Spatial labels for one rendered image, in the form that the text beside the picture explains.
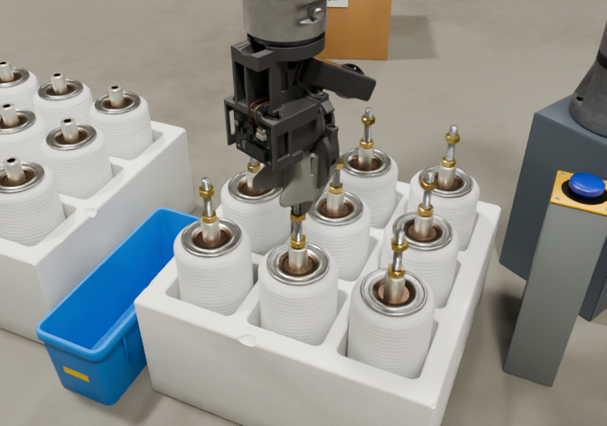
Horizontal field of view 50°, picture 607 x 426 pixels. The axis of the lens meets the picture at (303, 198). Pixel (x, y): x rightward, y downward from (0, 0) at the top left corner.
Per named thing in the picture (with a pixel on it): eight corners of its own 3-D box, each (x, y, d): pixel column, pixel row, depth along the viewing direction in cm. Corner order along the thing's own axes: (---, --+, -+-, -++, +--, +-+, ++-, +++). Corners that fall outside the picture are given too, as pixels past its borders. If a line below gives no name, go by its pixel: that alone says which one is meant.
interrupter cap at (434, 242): (431, 262, 79) (431, 257, 78) (379, 235, 83) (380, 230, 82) (463, 232, 83) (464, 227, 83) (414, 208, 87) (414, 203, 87)
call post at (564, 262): (510, 338, 101) (556, 171, 83) (557, 352, 99) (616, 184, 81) (501, 372, 96) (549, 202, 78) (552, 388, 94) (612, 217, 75)
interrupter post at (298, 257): (285, 262, 79) (284, 240, 77) (303, 257, 79) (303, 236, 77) (292, 274, 77) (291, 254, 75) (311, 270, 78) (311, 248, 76)
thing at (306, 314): (254, 347, 91) (247, 247, 80) (319, 328, 94) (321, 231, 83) (275, 402, 84) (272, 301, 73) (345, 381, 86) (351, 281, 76)
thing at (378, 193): (360, 286, 101) (367, 190, 90) (316, 255, 106) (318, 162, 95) (401, 257, 106) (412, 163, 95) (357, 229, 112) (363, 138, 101)
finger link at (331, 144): (295, 177, 70) (292, 104, 65) (307, 171, 71) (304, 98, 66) (327, 194, 67) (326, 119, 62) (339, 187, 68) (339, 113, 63)
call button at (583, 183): (567, 181, 81) (572, 168, 80) (602, 189, 80) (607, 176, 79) (564, 199, 78) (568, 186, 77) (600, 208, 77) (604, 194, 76)
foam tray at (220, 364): (272, 231, 122) (269, 149, 111) (482, 291, 110) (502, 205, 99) (152, 390, 94) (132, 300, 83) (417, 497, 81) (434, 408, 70)
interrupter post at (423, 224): (424, 242, 82) (427, 221, 80) (408, 234, 83) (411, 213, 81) (434, 233, 83) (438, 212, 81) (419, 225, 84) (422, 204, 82)
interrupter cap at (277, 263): (258, 253, 80) (257, 248, 80) (316, 239, 82) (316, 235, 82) (277, 294, 74) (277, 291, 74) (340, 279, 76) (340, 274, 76)
